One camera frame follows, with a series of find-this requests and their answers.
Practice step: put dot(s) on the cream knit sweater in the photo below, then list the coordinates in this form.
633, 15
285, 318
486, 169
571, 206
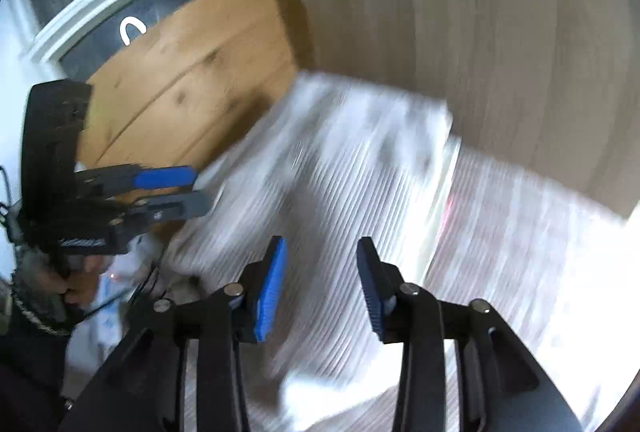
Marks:
325, 171

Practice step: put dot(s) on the person's left hand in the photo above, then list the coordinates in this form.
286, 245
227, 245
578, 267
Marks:
82, 277

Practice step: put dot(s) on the beige wooden cabinet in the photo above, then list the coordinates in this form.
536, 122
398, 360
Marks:
450, 11

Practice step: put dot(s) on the plaid bed sheet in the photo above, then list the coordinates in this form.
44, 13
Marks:
525, 262

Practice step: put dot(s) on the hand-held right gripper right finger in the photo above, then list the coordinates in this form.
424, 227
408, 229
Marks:
372, 292

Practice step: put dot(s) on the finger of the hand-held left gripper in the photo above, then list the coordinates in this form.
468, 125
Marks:
185, 204
165, 177

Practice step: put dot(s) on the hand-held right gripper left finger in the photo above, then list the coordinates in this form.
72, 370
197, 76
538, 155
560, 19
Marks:
270, 292

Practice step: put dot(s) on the wooden headboard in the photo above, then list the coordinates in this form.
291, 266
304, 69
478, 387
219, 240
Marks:
190, 76

